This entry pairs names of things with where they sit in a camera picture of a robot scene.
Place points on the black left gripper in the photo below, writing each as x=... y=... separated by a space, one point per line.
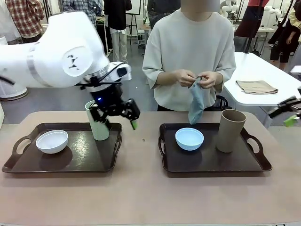
x=108 y=99

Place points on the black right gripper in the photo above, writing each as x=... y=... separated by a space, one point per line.
x=297 y=103

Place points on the tall green cup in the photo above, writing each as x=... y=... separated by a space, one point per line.
x=101 y=134

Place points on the beige cloth mat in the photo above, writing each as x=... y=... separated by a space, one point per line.
x=256 y=87

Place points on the tall brown cup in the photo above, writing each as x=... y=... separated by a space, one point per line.
x=229 y=134

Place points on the white bowl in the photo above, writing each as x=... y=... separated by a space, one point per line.
x=51 y=143

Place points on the light blue bowl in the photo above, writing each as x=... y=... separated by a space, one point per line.
x=189 y=140

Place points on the blue cloth mat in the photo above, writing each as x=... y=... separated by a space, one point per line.
x=196 y=106

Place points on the person's left forearm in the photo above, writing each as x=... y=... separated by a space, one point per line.
x=219 y=78

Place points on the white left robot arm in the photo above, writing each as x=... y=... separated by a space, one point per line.
x=58 y=47

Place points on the person's right forearm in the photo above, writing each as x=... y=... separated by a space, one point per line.
x=168 y=77

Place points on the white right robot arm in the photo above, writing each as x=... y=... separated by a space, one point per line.
x=296 y=70

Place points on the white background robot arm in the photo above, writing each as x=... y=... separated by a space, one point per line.
x=227 y=9

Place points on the dark brown serving tray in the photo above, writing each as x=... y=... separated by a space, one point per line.
x=89 y=155
x=211 y=162

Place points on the person's right hand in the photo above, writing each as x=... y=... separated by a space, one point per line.
x=184 y=77

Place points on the person's left hand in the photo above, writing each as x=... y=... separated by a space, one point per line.
x=209 y=80

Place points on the white side table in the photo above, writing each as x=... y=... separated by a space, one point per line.
x=254 y=68

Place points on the black pole on table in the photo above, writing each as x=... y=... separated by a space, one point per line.
x=247 y=44

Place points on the person in black dress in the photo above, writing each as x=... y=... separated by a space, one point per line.
x=284 y=30

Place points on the person in black top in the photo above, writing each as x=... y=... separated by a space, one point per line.
x=117 y=21

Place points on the person in cream sweater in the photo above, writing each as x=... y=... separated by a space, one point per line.
x=188 y=44

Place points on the white air purifier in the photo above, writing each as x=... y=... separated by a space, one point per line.
x=11 y=91

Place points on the person in blue plaid shirt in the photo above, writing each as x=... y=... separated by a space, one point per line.
x=91 y=9

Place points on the person in dark jacket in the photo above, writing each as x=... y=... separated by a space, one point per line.
x=162 y=11

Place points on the person in red plaid shirt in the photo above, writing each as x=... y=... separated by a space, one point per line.
x=26 y=16

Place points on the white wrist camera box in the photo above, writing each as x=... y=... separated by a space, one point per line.
x=122 y=71

